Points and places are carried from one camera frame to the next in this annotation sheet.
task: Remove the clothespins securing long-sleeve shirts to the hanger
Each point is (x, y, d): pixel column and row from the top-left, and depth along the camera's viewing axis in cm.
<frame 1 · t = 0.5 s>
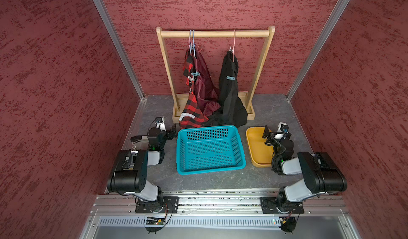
left hand: (167, 126, 94), fingers open
right hand: (273, 127, 90), fingers open
red black plaid shirt: (192, 118, 85), point 20 cm above the table
maroon satin shirt: (206, 92, 105), point 16 cm above the table
black long-sleeve shirt: (233, 111, 81), point 26 cm above the table
teal plastic basket: (210, 148, 94), point 2 cm above the table
yellow plastic tray: (261, 154, 91), point 2 cm above the table

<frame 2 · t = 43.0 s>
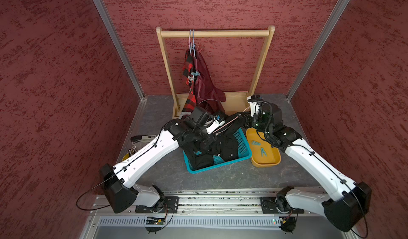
left hand: (210, 138, 73), fingers open
right hand: (236, 117, 75), fingers closed
black long-sleeve shirt: (225, 144, 92), point 5 cm above the table
teal clothespin: (263, 152, 93), point 2 cm above the table
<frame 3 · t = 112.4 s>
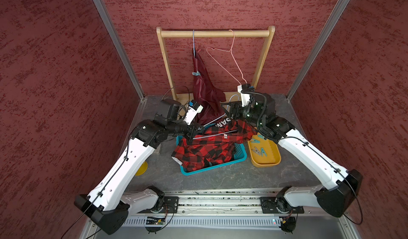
left hand: (200, 132, 66), fingers closed
right hand: (224, 108, 70), fingers open
red black plaid shirt: (212, 146, 82), point 13 cm above the table
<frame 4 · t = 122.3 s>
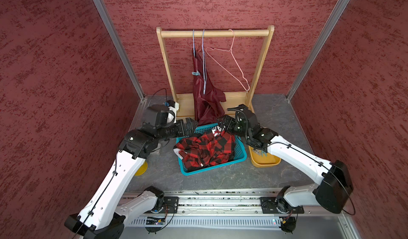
left hand: (188, 128, 66), fingers open
right hand: (220, 125, 79), fingers open
